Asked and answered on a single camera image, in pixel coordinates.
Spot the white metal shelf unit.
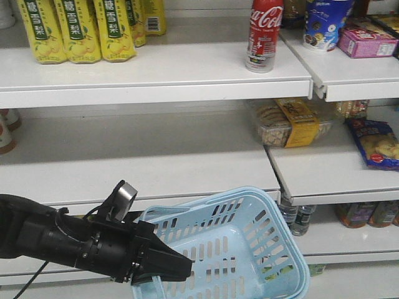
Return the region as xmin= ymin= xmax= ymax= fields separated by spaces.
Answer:
xmin=1 ymin=1 xmax=398 ymax=298

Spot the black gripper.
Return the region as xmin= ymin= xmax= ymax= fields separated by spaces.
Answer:
xmin=74 ymin=221 xmax=192 ymax=285

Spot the yellow pear drink carton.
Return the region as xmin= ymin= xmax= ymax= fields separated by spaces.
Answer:
xmin=17 ymin=0 xmax=67 ymax=65
xmin=54 ymin=0 xmax=102 ymax=64
xmin=94 ymin=0 xmax=137 ymax=62

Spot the red coca-cola can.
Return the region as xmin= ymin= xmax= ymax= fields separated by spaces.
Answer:
xmin=245 ymin=0 xmax=284 ymax=73

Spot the light blue plastic basket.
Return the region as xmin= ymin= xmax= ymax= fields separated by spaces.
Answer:
xmin=132 ymin=186 xmax=310 ymax=298

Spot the pink snack box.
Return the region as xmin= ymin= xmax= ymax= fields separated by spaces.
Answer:
xmin=338 ymin=26 xmax=398 ymax=59

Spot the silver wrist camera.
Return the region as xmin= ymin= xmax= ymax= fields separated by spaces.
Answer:
xmin=107 ymin=180 xmax=138 ymax=222

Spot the cookie tray yellow band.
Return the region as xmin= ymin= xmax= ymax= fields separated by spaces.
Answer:
xmin=244 ymin=97 xmax=336 ymax=149

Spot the blue white snack cup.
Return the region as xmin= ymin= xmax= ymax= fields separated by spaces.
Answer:
xmin=303 ymin=0 xmax=354 ymax=52

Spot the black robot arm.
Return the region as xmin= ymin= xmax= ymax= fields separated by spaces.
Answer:
xmin=1 ymin=194 xmax=192 ymax=284

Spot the blue snack bag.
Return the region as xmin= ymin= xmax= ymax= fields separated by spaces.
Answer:
xmin=345 ymin=118 xmax=398 ymax=171

